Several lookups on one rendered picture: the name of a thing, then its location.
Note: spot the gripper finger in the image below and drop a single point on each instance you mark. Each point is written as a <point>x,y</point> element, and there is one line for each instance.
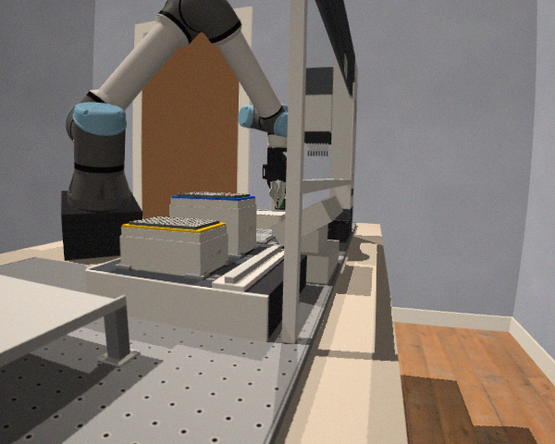
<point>281,192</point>
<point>273,192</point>

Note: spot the grey tip rack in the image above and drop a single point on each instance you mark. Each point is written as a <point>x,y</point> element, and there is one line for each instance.
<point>174,245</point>

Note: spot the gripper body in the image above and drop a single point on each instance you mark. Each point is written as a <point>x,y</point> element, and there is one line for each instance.
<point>275,171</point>

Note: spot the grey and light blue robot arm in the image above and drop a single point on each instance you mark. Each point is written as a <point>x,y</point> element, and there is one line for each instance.
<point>98,130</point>

